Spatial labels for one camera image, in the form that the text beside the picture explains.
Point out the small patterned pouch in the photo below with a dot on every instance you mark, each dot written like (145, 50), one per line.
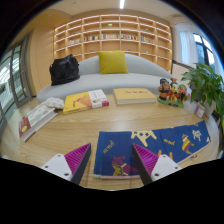
(55, 102)

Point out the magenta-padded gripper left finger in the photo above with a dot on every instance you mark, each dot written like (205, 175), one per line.
(60, 165)

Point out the yellow and white book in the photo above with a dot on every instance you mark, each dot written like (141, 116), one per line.
(78, 101)

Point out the green potted plant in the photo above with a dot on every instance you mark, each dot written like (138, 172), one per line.
(205, 83)

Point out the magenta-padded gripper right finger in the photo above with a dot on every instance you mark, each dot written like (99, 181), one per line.
(161, 166)

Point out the colourful figurine group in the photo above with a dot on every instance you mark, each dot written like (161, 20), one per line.
(171, 93)

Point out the white curtain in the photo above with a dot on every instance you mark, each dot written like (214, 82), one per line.
(187, 48)

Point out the wooden shelf unit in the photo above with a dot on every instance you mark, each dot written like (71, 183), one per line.
(113, 33)

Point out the glass door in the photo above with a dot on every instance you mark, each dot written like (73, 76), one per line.
(13, 76)

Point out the grey curved sofa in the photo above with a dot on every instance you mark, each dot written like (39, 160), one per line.
(100, 81)

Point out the long ceiling light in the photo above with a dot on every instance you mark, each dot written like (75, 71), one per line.
(122, 4)

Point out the black bag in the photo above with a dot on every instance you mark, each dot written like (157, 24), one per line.
(64, 70)

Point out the dark-framed window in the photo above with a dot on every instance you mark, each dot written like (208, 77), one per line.
(204, 50)

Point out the blue patterned towel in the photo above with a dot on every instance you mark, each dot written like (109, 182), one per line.
(116, 150)

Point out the small white red cup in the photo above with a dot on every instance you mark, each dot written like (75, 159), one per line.
(199, 110)

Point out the large tan book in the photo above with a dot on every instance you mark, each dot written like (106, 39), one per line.
(133, 95)

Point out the yellow cushion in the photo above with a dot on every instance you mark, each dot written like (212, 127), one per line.
(112, 62)

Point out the red and white book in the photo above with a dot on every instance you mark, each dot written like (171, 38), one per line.
(38, 118)

